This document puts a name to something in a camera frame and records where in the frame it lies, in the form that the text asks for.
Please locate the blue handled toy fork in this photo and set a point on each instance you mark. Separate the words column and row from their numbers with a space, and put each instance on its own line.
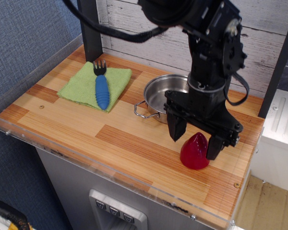
column 101, row 86

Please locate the black right frame post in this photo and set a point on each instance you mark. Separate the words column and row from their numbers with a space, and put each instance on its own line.
column 275, row 79

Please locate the green folded cloth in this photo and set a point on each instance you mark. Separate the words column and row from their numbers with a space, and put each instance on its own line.
column 81, row 88

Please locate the stainless steel pot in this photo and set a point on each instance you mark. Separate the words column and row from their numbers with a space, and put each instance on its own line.
column 154, row 95

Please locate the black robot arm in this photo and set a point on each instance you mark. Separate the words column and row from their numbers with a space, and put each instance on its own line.
column 213, row 28

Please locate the silver dispenser button panel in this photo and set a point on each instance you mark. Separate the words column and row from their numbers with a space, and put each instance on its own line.
column 111, row 214

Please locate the grey toy fridge cabinet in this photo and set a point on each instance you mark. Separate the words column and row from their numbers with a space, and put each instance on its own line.
column 72, row 183

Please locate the red toy pepper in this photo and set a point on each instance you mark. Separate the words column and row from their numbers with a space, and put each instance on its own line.
column 193, row 152

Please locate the white toy sink unit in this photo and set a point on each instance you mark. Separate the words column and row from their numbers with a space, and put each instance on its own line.
column 270, row 160

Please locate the black frame post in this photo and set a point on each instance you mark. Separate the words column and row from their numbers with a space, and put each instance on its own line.
column 91, row 39
column 275, row 79

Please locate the yellow tape piece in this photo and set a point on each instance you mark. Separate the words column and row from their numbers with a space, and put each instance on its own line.
column 20, row 226

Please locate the black left frame post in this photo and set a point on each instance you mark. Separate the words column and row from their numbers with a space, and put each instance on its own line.
column 91, row 39

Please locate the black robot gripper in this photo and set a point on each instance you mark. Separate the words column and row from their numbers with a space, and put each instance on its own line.
column 204, row 107

